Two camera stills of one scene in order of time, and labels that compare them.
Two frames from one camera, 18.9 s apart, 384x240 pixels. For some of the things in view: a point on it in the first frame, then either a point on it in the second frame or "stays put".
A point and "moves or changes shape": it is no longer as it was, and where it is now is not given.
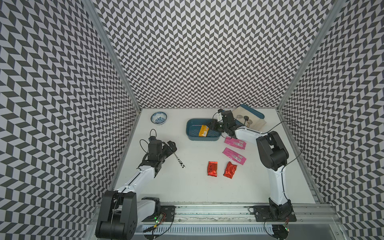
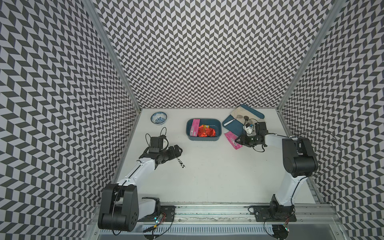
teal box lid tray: (248, 108) stays put
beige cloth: (248, 119) stays put
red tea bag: (230, 170) → (210, 132)
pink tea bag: (235, 142) moves or changes shape
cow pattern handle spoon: (180, 162) stays put
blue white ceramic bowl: (158, 117) stays put
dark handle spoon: (246, 117) stays put
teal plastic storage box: (193, 127) stays put
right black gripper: (212, 125) → (243, 140)
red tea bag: (212, 168) → (201, 132)
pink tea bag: (234, 156) → (195, 127)
